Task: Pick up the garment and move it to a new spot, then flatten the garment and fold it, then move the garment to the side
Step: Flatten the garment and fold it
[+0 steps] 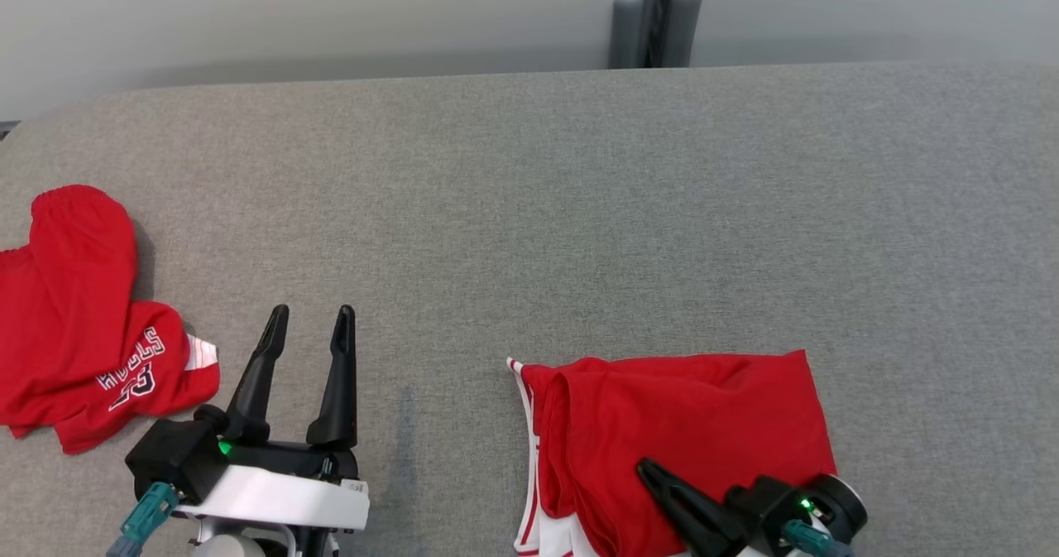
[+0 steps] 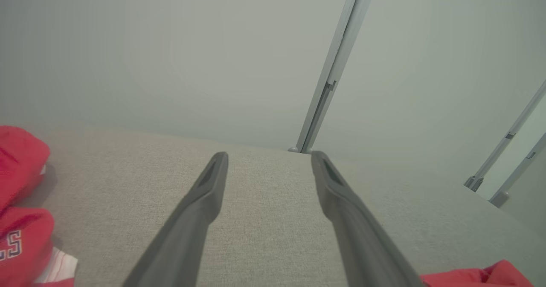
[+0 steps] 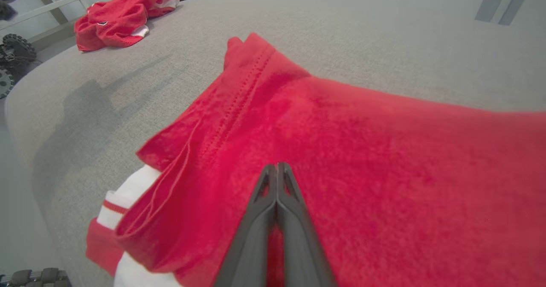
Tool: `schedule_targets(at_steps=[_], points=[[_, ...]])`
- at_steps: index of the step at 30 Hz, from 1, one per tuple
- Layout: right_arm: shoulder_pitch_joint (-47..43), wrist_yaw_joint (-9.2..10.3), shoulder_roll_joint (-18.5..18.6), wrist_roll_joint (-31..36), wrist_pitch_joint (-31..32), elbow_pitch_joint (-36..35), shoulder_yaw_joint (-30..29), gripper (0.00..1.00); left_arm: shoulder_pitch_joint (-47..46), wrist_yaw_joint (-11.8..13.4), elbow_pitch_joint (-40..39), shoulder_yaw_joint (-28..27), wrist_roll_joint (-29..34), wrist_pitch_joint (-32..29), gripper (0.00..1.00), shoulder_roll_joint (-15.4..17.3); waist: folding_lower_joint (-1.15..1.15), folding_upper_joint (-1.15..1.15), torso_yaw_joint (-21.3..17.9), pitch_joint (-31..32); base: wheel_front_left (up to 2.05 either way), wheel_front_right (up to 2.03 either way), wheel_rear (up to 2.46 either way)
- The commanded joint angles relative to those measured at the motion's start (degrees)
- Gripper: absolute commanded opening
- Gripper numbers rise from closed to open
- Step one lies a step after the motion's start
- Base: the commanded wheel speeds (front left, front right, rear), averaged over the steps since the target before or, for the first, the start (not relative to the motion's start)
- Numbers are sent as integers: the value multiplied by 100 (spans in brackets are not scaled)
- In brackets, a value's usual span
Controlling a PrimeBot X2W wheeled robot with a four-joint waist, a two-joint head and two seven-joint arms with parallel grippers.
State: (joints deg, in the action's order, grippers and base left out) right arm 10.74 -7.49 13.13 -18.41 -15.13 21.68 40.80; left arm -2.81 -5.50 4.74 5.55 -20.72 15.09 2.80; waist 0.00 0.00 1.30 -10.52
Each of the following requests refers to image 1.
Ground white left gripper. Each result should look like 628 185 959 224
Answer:
174 304 371 535

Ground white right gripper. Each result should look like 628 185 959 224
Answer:
635 458 868 557

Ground red white basketball jersey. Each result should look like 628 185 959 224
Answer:
506 350 838 557

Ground red printed basketball shorts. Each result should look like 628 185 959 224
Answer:
0 185 221 456

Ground right cable with teal connector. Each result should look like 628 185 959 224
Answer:
782 520 855 557

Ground cable with teal connector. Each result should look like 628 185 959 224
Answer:
106 483 181 557
782 520 855 557

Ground left cable with teal connector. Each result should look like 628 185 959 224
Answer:
106 483 181 557

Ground grey partition post with feet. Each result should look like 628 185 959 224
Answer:
610 0 703 70

